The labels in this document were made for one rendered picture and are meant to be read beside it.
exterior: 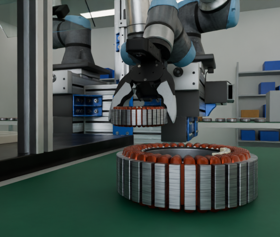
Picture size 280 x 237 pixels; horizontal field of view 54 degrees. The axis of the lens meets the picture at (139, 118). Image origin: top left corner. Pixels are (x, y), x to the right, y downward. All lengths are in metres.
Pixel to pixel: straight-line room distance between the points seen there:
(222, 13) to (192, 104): 0.34
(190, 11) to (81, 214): 1.00
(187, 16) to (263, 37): 6.15
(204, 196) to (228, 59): 6.95
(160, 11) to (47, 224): 0.60
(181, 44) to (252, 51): 6.42
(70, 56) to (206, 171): 1.12
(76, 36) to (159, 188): 1.14
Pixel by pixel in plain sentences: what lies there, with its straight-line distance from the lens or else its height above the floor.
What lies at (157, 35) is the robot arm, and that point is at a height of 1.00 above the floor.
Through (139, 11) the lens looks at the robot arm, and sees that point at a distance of 0.85.
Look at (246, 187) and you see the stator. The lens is 0.20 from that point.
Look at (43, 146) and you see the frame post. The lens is 0.35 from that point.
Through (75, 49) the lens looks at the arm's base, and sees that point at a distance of 1.27.
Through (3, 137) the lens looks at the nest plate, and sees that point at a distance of 0.48.
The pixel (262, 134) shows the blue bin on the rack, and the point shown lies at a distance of 6.46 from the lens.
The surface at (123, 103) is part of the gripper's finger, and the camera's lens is 0.58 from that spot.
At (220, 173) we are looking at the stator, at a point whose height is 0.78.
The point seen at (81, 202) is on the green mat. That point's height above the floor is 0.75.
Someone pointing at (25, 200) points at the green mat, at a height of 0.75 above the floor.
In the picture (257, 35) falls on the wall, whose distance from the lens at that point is 7.24.
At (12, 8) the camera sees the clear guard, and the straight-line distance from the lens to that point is 0.71.
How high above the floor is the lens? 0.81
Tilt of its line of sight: 1 degrees down
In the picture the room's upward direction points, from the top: straight up
